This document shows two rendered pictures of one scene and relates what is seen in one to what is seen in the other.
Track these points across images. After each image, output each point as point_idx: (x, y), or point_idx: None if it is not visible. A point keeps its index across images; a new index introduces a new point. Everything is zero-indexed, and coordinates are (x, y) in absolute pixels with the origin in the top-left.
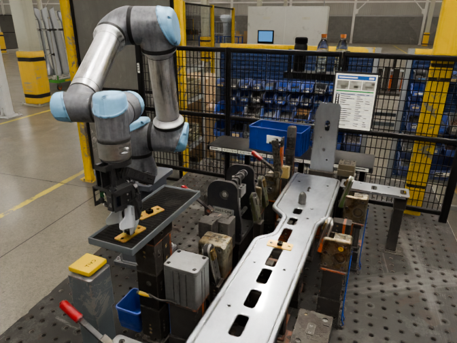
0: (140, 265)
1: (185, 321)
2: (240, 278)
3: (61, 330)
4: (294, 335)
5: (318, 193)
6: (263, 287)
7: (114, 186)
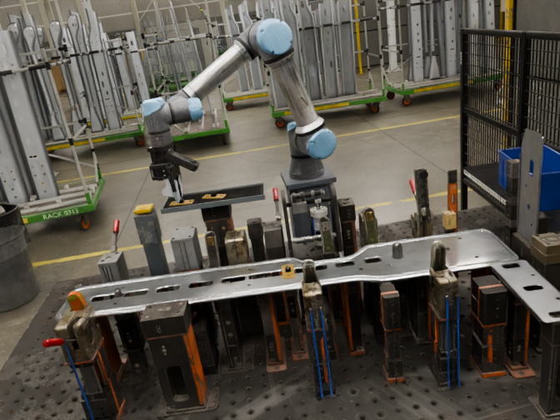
0: None
1: None
2: (222, 272)
3: None
4: (155, 304)
5: None
6: (217, 283)
7: (156, 162)
